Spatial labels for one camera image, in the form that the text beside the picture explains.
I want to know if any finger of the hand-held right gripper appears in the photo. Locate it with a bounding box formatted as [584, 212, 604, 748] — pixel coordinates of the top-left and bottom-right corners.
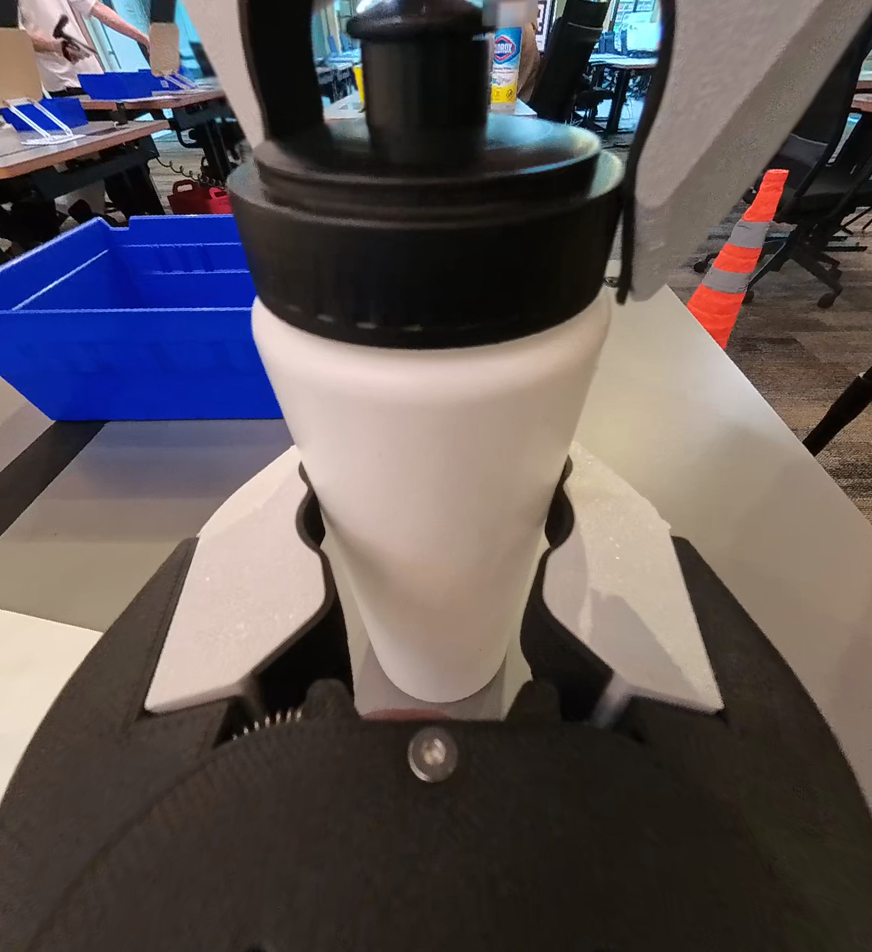
[615, 0, 872, 303]
[184, 0, 327, 165]

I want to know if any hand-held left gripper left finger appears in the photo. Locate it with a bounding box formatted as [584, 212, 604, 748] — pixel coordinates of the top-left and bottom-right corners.
[145, 447, 333, 718]

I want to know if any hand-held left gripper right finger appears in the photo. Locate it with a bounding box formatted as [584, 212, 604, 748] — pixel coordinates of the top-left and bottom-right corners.
[523, 444, 724, 725]

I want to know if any white bottle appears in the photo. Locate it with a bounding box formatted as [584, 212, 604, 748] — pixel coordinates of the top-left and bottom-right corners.
[250, 291, 613, 705]

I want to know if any black bottle lid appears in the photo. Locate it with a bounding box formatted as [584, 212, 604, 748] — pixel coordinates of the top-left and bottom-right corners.
[228, 0, 626, 351]

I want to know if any black office chair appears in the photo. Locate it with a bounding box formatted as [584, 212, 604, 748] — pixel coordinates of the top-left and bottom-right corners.
[771, 0, 872, 309]
[532, 0, 611, 123]

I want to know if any small blue plastic bin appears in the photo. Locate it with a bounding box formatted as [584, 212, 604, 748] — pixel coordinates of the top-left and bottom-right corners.
[2, 97, 93, 133]
[79, 69, 187, 101]

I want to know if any red container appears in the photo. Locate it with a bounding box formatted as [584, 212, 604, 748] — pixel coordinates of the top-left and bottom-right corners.
[167, 180, 236, 218]

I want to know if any orange traffic cone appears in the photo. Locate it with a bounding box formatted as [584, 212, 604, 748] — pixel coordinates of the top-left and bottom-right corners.
[686, 169, 791, 352]

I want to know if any wooden top desk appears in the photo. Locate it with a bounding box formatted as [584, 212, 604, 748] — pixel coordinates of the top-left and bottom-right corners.
[0, 119, 172, 261]

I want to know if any white wipes canister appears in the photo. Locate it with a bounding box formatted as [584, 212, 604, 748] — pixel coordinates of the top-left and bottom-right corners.
[489, 23, 526, 114]

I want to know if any black slanted stand leg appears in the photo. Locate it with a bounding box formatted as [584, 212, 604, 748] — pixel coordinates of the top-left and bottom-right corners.
[803, 320, 872, 456]

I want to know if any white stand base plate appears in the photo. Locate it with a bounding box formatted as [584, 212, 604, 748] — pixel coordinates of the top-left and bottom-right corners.
[0, 603, 104, 917]

